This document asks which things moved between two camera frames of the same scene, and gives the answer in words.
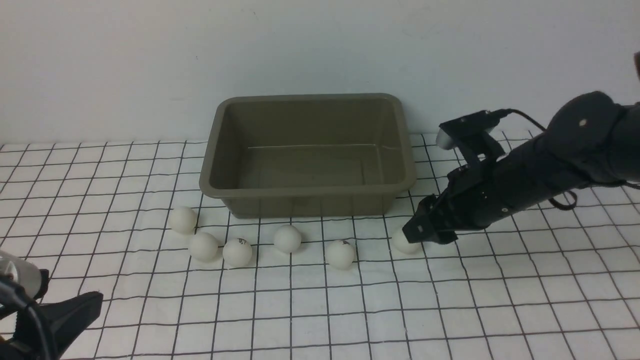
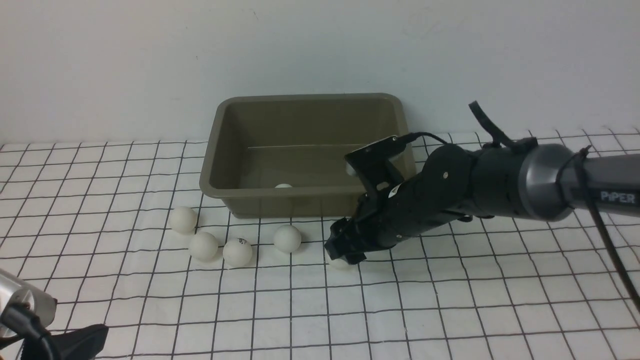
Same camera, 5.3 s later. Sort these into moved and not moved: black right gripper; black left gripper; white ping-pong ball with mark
Moved: black right gripper; black left gripper
Not moved: white ping-pong ball with mark
